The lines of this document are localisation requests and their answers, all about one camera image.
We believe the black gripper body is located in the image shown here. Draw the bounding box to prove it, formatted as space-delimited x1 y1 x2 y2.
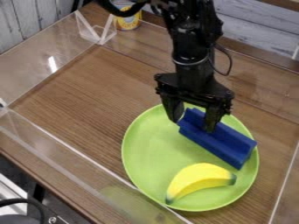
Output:
153 56 235 107

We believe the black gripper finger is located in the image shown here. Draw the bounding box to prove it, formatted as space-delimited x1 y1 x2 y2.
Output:
203 103 232 133
161 93 184 123

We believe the yellow toy banana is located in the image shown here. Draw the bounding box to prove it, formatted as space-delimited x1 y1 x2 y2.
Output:
164 163 237 205

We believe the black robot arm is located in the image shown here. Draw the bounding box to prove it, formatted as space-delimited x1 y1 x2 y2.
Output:
95 0 233 132

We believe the green round plate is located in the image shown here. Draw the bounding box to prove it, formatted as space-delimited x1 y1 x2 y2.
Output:
121 105 259 212

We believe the blue star-shaped block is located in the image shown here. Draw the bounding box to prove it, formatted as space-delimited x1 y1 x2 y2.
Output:
177 108 257 170

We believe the yellow labelled tin can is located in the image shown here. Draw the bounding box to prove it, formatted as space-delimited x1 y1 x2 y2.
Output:
115 11 141 31

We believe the clear acrylic corner bracket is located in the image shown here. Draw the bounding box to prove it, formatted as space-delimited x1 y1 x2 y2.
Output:
74 10 117 46

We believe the clear acrylic front wall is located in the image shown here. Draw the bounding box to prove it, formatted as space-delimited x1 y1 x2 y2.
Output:
0 100 192 224

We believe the black cable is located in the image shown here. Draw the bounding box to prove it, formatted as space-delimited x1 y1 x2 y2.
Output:
0 198 46 224

